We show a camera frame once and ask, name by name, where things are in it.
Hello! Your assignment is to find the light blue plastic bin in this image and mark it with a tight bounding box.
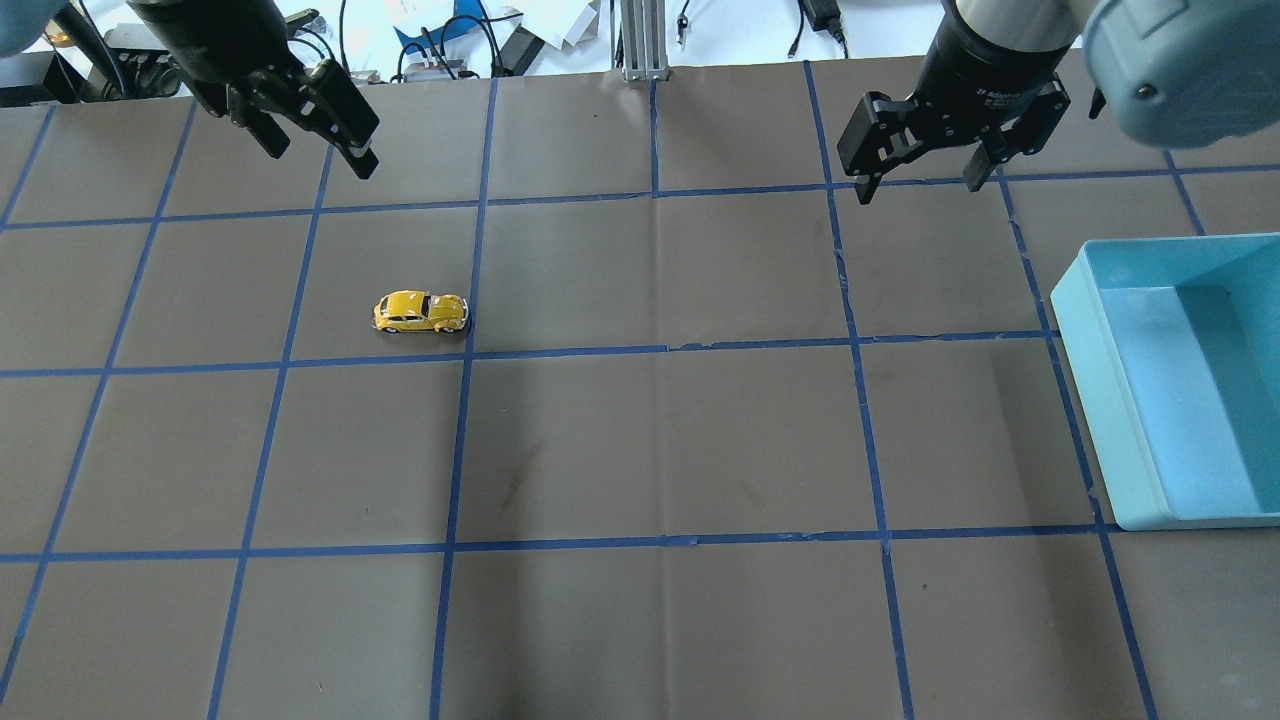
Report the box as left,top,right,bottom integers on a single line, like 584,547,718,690
1051,233,1279,530

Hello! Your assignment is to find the yellow beetle toy car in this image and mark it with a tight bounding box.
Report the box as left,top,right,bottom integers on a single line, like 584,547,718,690
370,290,471,334

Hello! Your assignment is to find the aluminium frame post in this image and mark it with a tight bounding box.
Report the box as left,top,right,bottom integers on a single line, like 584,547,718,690
613,0,669,82

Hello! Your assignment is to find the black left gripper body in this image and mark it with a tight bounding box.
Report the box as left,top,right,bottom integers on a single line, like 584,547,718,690
128,1,315,131

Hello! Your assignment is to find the brown paper table mat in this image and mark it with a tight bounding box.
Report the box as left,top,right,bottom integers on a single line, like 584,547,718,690
1,56,1277,719

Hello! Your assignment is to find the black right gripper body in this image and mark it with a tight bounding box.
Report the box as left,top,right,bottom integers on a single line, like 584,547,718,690
879,1,1080,161

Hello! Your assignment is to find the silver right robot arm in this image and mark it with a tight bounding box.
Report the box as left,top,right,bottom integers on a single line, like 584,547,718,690
837,1,1279,205

